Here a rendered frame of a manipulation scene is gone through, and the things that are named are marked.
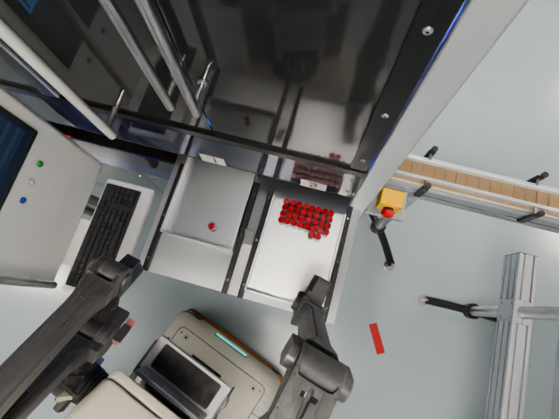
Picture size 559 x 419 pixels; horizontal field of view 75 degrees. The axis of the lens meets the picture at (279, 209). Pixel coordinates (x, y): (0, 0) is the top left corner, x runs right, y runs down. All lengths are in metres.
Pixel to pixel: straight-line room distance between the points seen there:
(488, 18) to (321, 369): 0.51
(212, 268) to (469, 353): 1.56
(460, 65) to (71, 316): 0.76
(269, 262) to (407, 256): 1.17
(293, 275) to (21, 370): 0.80
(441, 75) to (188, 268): 0.98
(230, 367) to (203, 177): 0.95
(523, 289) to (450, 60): 1.38
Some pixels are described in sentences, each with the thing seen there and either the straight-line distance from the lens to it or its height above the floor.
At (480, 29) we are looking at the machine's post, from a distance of 0.56.
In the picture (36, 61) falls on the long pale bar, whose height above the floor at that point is 1.52.
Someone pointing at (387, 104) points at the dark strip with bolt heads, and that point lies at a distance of 0.71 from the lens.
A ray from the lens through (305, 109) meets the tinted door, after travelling 0.78.
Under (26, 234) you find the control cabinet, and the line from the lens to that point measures 1.38.
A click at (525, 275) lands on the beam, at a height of 0.55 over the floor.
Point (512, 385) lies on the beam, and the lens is 1.82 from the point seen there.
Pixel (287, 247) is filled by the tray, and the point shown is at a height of 0.88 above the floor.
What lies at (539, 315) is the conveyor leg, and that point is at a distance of 1.72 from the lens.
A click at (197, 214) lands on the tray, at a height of 0.88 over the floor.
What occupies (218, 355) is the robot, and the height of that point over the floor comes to 0.28.
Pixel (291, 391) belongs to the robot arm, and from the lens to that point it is 0.57.
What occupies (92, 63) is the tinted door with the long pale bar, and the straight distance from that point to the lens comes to 0.98.
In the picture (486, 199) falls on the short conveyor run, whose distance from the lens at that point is 1.41.
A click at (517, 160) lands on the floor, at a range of 2.69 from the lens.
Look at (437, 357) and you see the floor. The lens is 2.28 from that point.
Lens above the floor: 2.12
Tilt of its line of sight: 75 degrees down
